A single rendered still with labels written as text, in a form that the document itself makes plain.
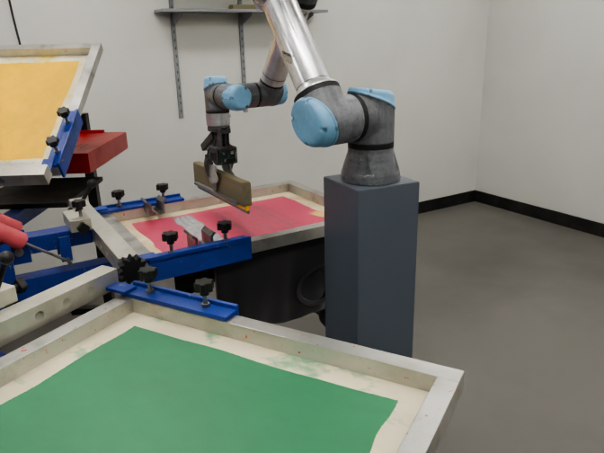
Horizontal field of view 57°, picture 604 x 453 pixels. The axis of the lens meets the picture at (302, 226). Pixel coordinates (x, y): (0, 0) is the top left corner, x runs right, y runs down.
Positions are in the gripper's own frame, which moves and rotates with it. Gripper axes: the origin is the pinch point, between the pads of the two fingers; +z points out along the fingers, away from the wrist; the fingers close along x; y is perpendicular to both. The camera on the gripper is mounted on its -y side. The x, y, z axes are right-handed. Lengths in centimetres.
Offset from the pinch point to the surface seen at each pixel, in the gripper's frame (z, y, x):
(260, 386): 14, 90, -33
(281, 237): 11.2, 29.0, 6.4
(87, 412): 14, 81, -61
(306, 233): 11.5, 29.0, 15.0
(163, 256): 8.6, 30.1, -30.4
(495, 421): 109, 40, 100
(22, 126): -17, -72, -49
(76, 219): 1.5, 5.6, -46.8
